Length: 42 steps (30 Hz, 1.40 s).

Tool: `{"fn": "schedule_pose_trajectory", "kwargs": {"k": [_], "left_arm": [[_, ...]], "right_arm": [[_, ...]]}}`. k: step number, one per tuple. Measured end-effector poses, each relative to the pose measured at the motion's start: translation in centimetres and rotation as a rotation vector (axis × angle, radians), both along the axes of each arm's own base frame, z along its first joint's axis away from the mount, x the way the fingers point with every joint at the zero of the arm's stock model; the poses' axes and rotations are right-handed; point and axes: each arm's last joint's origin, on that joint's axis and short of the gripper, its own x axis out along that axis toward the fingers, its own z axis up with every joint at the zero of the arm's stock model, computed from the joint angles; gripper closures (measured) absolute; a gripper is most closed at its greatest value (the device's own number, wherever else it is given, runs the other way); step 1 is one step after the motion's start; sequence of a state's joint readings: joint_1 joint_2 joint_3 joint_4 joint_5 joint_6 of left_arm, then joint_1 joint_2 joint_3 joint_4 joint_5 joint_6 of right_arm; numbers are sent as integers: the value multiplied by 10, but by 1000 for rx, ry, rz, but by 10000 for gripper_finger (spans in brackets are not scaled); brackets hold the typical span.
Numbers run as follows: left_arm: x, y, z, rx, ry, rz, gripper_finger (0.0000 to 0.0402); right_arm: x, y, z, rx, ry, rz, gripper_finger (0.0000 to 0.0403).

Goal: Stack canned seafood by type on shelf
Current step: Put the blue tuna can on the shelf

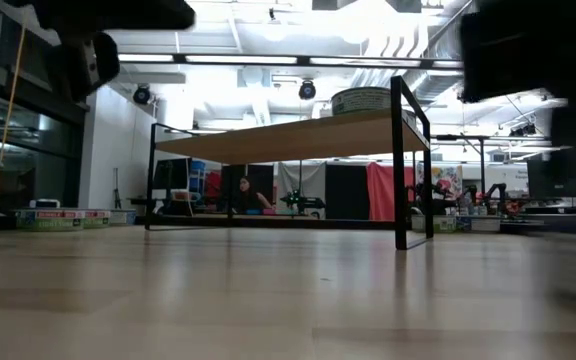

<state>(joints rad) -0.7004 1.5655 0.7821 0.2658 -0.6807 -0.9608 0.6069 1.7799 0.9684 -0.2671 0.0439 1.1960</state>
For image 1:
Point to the silver tuna can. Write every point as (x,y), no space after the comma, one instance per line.
(361,101)

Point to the red background bin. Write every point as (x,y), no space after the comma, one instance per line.
(213,185)

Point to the black background monitor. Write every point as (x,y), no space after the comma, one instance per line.
(543,177)

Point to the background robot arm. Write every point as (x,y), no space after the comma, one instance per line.
(304,202)
(440,196)

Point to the black background gantry frame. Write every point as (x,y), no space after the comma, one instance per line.
(482,160)

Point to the black monitor on desk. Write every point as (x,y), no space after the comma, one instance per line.
(172,173)

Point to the black background panel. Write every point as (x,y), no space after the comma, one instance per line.
(230,180)

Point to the person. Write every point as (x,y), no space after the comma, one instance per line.
(250,197)

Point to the long ceiling light bar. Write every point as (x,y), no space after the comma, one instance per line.
(243,59)

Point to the round black ceiling lamp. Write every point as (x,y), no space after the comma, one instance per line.
(307,90)
(141,95)

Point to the blue bin stack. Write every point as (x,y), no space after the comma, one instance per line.
(198,175)

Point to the black curtain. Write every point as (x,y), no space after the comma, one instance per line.
(346,192)

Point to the red curtain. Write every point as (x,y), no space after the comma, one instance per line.
(380,192)

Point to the grey curtain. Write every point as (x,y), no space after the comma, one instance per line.
(313,177)

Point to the colourful patterned banner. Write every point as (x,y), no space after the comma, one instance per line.
(445,180)

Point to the white box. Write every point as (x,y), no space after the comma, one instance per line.
(44,203)

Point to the black aluminium rig frame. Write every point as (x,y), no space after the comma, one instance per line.
(318,221)

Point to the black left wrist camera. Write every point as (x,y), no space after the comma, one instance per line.
(80,65)

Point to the wooden shelf black metal frame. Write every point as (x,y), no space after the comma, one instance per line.
(293,140)

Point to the black ceiling spotlight cluster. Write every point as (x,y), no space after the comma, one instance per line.
(523,129)

